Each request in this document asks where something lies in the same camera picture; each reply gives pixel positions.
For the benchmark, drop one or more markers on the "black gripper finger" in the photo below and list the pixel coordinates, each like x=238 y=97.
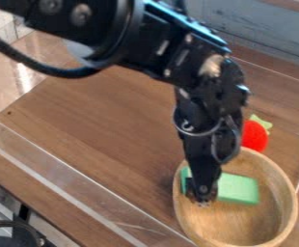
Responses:
x=198 y=194

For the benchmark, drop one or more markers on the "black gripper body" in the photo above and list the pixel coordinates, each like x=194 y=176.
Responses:
x=208 y=148

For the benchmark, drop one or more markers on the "green rectangular block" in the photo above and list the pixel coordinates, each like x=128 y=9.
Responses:
x=235 y=188

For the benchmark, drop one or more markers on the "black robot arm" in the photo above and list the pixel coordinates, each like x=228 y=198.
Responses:
x=154 y=38

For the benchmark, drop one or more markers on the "brown wooden bowl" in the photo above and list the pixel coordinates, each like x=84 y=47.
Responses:
x=227 y=224

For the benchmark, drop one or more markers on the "red plush strawberry toy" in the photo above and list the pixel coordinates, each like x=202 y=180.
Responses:
x=256 y=133

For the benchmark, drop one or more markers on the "black metal clamp stand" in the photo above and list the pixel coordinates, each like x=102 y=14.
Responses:
x=16 y=232

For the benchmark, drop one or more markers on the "clear acrylic front wall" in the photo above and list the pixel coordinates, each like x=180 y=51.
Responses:
x=91 y=214

